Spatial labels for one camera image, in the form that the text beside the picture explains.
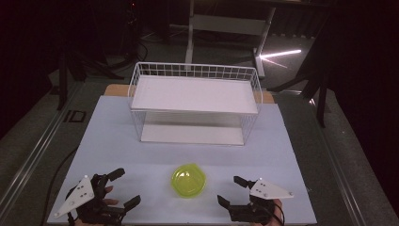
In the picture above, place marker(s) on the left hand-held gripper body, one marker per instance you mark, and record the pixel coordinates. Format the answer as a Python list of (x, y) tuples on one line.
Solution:
[(80, 196)]

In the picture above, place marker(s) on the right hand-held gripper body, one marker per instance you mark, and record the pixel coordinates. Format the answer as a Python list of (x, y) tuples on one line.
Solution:
[(269, 190)]

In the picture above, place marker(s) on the yellow-green plastic bowl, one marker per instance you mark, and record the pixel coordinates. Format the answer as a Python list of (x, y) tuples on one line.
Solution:
[(188, 181)]

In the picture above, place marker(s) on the person's left hand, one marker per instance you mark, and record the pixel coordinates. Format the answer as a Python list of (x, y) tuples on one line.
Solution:
[(110, 201)]

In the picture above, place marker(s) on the person's right hand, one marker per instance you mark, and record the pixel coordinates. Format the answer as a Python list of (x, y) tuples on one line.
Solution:
[(278, 216)]

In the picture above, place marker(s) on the light blue table mat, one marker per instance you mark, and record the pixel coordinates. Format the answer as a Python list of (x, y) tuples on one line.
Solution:
[(125, 153)]

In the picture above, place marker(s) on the black metal stand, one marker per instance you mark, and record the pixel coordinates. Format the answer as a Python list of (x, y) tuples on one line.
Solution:
[(62, 83), (321, 103)]

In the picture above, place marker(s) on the metal floor rail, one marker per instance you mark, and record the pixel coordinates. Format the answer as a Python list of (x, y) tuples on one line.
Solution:
[(34, 153), (340, 175)]

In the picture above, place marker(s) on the white metal table frame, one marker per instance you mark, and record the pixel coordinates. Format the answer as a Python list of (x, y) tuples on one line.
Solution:
[(226, 24)]

